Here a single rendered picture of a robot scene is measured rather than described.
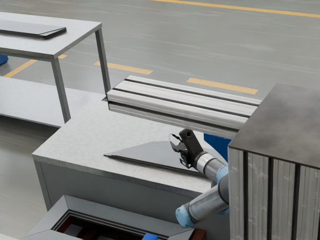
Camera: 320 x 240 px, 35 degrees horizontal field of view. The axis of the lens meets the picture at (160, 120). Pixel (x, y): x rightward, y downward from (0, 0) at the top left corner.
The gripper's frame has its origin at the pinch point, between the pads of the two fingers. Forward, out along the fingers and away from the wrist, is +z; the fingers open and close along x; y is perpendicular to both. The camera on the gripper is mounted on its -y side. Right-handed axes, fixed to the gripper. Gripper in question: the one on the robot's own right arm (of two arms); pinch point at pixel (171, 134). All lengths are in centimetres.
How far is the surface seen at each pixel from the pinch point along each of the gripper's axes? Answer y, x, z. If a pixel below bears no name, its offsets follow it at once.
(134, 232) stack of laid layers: 61, -19, 25
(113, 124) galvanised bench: 42, 8, 83
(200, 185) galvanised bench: 42.8, 12.8, 9.5
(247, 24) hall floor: 190, 320, 340
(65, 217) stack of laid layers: 57, -41, 55
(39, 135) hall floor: 147, 3, 273
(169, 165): 39.9, 9.3, 28.5
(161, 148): 40, 14, 42
